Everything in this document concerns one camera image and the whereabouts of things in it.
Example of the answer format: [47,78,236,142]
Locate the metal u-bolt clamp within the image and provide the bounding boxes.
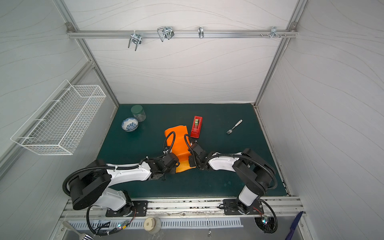
[128,32,142,51]
[157,26,175,42]

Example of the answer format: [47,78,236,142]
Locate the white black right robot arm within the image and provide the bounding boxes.
[187,143,278,215]

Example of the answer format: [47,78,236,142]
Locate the red tape dispenser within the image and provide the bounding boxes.
[191,116,203,139]

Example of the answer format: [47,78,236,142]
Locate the metal u-bolt clamp middle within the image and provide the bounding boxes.
[157,26,175,42]

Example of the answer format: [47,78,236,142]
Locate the blue handled tool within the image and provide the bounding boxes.
[285,211,304,240]

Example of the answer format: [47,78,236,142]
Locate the fork with white handle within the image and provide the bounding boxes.
[227,119,243,135]

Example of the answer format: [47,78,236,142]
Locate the white wire basket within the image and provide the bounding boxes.
[11,80,106,156]

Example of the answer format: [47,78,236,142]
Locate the metal ring clamp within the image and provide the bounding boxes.
[198,27,204,39]

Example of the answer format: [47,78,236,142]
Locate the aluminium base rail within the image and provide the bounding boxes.
[59,196,305,218]

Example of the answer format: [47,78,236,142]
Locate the orange wrapping paper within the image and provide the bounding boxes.
[165,126,193,173]

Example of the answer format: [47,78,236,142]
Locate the green lidded glass jar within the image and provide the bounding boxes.
[131,105,147,122]

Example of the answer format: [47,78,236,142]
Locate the round white puck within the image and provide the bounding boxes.
[143,217,162,235]

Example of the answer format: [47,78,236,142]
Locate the metal u-bolt clamp left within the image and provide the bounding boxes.
[128,32,142,51]

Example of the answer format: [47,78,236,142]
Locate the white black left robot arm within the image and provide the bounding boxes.
[62,153,180,217]

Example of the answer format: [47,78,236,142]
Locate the blue white ceramic bowl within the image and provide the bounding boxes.
[121,117,139,132]

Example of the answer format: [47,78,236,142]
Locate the metal bracket clamp right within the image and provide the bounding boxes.
[260,27,286,39]

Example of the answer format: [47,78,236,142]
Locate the aluminium cross rail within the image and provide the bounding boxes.
[67,29,299,39]

